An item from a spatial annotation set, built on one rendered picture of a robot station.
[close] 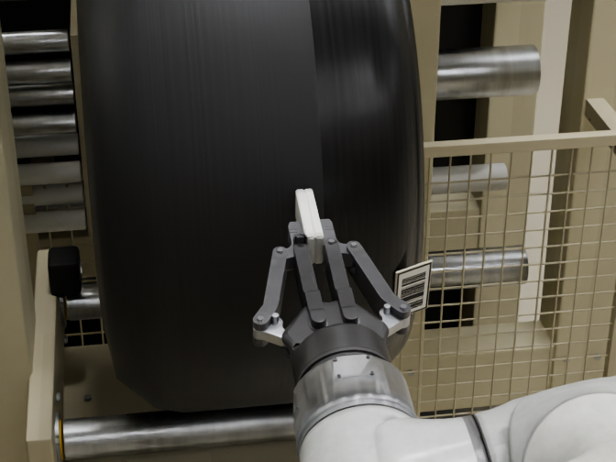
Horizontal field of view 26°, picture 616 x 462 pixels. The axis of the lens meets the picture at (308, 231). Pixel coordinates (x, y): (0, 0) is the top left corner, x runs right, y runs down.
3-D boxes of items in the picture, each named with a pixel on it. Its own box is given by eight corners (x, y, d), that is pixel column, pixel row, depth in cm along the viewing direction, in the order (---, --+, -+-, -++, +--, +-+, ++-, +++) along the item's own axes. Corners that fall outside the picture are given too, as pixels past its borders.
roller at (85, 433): (51, 427, 144) (53, 414, 148) (54, 467, 145) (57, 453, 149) (369, 399, 148) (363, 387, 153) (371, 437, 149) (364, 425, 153)
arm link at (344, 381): (299, 408, 92) (287, 349, 97) (296, 495, 98) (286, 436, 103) (427, 397, 93) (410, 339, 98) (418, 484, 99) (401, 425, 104)
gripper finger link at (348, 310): (341, 320, 104) (359, 318, 104) (324, 231, 112) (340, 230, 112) (339, 356, 106) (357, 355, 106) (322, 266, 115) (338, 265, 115)
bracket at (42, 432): (34, 512, 143) (24, 441, 139) (44, 313, 178) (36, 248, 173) (65, 510, 144) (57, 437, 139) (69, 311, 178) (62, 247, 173)
